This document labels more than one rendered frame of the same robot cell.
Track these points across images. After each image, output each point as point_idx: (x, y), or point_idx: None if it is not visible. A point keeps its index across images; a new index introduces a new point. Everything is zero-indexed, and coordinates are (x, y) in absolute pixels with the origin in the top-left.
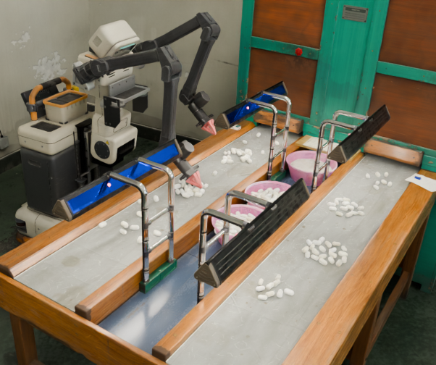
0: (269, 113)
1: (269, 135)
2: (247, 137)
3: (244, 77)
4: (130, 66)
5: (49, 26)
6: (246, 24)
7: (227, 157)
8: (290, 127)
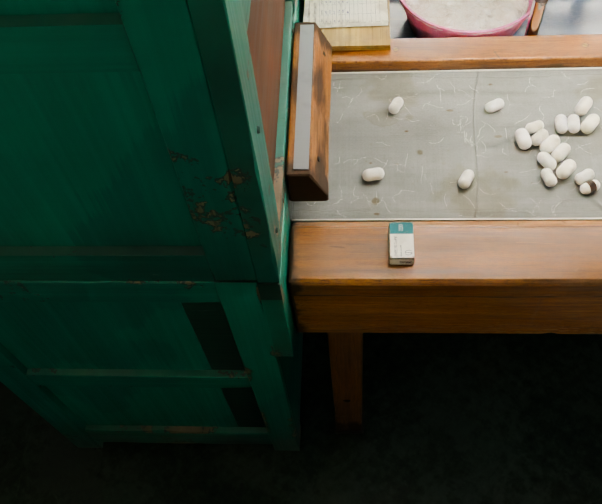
0: (311, 123)
1: (338, 157)
2: (414, 198)
3: (267, 174)
4: None
5: None
6: None
7: None
8: (328, 66)
